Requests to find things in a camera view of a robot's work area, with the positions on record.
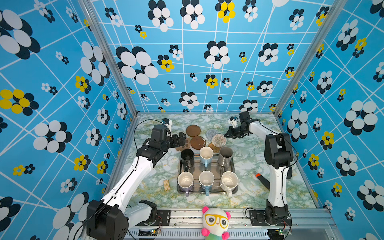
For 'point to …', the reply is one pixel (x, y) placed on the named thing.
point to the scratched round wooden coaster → (198, 142)
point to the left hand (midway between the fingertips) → (179, 135)
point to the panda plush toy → (215, 221)
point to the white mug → (229, 180)
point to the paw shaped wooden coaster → (186, 146)
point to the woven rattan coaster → (218, 140)
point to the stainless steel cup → (225, 160)
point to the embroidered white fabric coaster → (216, 149)
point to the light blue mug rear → (206, 154)
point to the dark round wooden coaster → (193, 130)
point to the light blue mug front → (206, 180)
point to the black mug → (187, 162)
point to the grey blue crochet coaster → (210, 133)
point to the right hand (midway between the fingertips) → (226, 135)
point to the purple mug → (185, 182)
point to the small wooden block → (166, 185)
